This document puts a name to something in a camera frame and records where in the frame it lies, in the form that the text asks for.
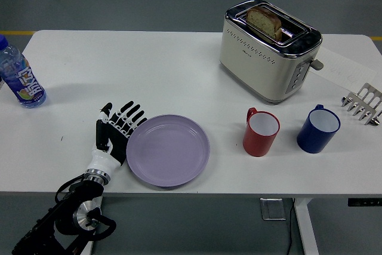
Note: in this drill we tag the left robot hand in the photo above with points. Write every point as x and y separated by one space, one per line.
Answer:
116 141

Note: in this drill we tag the purple plate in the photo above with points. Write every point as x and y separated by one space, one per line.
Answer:
168 150

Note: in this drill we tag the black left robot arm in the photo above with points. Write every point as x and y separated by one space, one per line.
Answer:
83 192

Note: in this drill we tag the white table leg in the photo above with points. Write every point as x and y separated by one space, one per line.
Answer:
89 246
306 228

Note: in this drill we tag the blue drink bottle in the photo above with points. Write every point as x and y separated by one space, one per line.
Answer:
25 83

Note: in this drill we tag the red mug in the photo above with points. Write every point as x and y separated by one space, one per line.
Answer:
256 144

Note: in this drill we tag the cream and chrome toaster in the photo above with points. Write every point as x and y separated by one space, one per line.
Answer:
262 70

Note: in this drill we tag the slice of bread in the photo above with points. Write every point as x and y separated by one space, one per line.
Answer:
264 22

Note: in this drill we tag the blue mug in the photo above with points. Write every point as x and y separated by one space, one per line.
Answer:
311 140

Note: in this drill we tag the white paper sheet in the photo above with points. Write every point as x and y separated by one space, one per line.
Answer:
343 68

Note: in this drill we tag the black table control panel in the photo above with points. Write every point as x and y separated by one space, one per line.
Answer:
364 202

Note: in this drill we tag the metal spoon rack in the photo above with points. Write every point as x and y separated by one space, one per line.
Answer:
368 93

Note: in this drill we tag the metal bracket under table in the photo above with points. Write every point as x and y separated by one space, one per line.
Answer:
272 208

